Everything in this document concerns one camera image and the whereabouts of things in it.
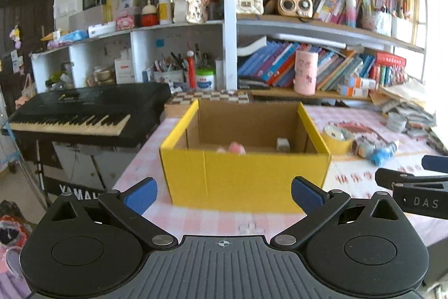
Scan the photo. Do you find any wooden chessboard box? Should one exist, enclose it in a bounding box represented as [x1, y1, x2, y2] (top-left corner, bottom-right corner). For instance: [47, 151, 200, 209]
[164, 89, 254, 119]

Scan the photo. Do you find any orange white box lower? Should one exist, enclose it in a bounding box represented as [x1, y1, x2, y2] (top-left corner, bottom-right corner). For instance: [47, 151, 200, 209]
[336, 84, 369, 98]

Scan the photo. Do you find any white jar green lid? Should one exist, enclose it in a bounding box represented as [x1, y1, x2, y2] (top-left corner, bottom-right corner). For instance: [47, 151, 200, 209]
[195, 68, 216, 91]

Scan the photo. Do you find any pink item in box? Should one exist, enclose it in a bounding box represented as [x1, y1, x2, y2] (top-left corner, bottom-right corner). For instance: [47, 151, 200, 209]
[216, 142, 246, 155]

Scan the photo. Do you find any black electronic keyboard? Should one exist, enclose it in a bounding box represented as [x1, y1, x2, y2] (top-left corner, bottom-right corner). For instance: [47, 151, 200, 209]
[8, 82, 171, 148]

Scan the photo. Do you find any orange white box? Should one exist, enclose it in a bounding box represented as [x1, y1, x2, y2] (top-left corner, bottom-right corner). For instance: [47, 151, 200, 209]
[345, 77, 377, 90]
[336, 84, 369, 98]

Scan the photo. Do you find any yellow cardboard box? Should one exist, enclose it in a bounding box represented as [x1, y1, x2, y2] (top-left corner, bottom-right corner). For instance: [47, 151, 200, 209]
[160, 100, 331, 214]

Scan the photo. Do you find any white cube in box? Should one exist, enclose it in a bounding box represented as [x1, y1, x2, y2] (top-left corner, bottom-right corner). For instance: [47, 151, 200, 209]
[276, 137, 291, 153]

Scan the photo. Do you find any pink cylindrical canister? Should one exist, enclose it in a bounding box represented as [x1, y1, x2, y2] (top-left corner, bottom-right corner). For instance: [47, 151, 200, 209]
[294, 51, 318, 96]

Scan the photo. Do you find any yellow tape roll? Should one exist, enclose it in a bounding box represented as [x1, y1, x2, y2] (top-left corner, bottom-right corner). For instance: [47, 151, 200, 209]
[321, 124, 354, 156]

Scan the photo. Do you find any red dictionary book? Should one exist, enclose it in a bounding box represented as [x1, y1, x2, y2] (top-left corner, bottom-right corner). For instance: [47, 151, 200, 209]
[376, 52, 406, 68]

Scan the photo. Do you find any orange white box upper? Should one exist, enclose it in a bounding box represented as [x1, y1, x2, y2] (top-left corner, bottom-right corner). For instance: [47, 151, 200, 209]
[345, 77, 377, 90]

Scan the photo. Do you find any wooden retro radio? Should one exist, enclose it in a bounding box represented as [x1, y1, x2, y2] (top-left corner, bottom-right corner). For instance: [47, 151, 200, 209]
[277, 0, 314, 18]

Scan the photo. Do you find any stack of papers and notebooks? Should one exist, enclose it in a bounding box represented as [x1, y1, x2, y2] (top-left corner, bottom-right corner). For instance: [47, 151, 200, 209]
[370, 78, 447, 155]

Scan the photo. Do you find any white wooden bookshelf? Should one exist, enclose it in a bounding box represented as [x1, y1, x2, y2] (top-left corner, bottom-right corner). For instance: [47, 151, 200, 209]
[31, 0, 425, 97]

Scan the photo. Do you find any white rabbit figurine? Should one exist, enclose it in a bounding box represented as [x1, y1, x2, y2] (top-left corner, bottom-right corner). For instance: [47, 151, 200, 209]
[185, 0, 209, 24]

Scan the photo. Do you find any pink checkered table mat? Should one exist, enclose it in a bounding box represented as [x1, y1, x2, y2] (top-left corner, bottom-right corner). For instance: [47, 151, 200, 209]
[113, 117, 447, 246]

